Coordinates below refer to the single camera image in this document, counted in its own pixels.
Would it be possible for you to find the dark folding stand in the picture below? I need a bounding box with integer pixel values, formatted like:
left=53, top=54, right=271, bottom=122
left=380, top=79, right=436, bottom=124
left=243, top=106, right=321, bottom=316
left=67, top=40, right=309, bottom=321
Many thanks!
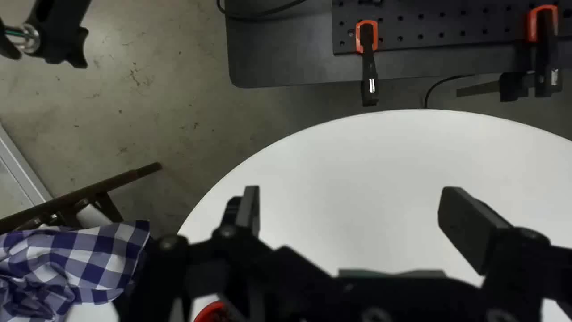
left=0, top=162, right=164, bottom=237

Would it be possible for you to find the blue white checkered cloth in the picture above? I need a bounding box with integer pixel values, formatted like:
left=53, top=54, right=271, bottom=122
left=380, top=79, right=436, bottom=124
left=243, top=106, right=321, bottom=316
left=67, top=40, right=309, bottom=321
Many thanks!
left=0, top=221, right=151, bottom=322

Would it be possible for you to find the red bowl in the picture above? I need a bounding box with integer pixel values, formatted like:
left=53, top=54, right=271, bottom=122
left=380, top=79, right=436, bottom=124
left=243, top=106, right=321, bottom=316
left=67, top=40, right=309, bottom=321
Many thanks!
left=200, top=299, right=232, bottom=322

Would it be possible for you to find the black tripod mount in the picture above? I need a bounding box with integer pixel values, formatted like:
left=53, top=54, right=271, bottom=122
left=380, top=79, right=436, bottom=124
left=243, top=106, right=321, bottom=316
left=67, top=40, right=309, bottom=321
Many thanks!
left=0, top=0, right=92, bottom=70

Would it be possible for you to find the black perforated breadboard plate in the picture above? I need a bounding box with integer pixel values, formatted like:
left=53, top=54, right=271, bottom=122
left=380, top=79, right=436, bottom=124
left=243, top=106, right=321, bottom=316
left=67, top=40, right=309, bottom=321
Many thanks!
left=330, top=0, right=572, bottom=58

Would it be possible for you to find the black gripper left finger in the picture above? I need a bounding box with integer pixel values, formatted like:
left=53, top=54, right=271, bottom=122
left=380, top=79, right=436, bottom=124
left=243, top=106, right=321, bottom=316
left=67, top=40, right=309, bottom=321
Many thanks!
left=234, top=185, right=261, bottom=240

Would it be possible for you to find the orange black bar clamp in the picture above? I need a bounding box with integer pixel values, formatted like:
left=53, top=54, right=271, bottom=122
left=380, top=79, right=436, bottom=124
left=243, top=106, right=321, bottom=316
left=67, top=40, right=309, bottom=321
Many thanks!
left=455, top=4, right=563, bottom=104
left=353, top=19, right=382, bottom=108

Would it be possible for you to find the thin black cable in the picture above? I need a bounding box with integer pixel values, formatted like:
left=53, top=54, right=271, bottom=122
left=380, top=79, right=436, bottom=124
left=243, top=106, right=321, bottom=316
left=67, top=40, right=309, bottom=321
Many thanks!
left=423, top=74, right=479, bottom=112

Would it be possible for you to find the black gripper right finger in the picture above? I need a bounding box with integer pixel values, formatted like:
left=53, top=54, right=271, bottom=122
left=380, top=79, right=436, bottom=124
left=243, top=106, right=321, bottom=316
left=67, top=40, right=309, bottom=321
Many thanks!
left=436, top=185, right=518, bottom=280

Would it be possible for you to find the white framed panel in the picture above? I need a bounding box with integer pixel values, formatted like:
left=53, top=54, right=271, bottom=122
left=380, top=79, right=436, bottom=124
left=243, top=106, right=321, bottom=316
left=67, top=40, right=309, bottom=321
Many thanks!
left=0, top=124, right=55, bottom=221

